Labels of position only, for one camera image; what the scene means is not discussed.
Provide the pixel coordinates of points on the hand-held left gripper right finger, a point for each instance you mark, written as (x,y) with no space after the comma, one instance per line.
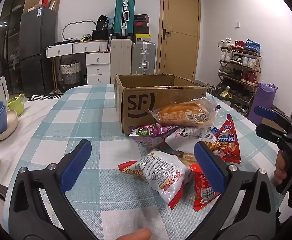
(209,167)

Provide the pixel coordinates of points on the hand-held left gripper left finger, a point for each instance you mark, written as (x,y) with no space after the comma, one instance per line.
(76,165)

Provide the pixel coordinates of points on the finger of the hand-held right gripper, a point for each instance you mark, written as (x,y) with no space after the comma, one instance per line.
(268,132)
(265,112)

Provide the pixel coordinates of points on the white red snack packet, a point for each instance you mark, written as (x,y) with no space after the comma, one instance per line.
(158,172)

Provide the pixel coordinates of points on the brown cardboard box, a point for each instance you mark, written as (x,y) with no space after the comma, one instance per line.
(173,95)

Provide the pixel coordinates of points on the person's right hand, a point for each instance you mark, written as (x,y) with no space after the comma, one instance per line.
(278,167)

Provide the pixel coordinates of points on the person's left hand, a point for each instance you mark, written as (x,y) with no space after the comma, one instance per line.
(138,235)

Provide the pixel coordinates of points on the small red snack packet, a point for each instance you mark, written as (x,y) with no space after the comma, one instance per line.
(202,187)

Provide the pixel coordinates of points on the red triangular snack packet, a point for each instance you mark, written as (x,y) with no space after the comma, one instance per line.
(229,140)

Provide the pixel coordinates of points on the silver white snack packet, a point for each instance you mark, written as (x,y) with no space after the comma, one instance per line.
(191,136)

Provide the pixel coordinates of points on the yellow bottle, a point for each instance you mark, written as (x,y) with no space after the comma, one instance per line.
(224,92)

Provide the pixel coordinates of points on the shoe rack with shoes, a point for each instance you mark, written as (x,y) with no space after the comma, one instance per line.
(248,61)

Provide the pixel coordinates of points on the pile of dark shoes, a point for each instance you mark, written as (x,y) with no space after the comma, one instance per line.
(212,90)

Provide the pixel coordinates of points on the orange bread packet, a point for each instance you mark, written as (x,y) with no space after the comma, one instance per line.
(181,113)

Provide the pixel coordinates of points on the purple snack packet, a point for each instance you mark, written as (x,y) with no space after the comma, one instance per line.
(156,131)

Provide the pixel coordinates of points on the striped rug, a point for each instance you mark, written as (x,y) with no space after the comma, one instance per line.
(45,97)

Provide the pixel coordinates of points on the green mug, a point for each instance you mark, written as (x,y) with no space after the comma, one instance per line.
(15,103)

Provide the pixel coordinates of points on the woven basket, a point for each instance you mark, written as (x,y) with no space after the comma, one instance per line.
(71,73)

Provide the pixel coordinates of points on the white drawer desk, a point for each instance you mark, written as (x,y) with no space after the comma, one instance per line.
(97,65)

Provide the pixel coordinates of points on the beige suitcase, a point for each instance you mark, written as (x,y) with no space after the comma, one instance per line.
(121,60)

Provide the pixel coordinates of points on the wooden door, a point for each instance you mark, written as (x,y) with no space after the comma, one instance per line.
(181,30)

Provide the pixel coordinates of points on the grey refrigerator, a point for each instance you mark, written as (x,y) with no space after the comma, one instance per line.
(37,50)

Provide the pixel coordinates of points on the silver suitcase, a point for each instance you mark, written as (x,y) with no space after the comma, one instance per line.
(143,57)

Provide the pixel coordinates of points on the black bag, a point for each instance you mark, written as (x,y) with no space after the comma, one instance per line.
(99,35)

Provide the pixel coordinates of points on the grey oval hoop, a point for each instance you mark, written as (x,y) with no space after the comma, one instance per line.
(64,31)

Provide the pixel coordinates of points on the dark glass cabinet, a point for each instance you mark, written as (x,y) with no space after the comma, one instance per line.
(10,42)

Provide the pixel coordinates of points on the yellow black shoe box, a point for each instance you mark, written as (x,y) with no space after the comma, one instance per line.
(142,37)

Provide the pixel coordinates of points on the black red shoe box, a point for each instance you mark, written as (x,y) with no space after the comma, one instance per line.
(141,23)

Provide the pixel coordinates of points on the teal suitcase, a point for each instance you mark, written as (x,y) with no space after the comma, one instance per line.
(123,17)

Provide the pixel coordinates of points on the tall cardboard box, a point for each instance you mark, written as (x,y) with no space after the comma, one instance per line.
(55,1)

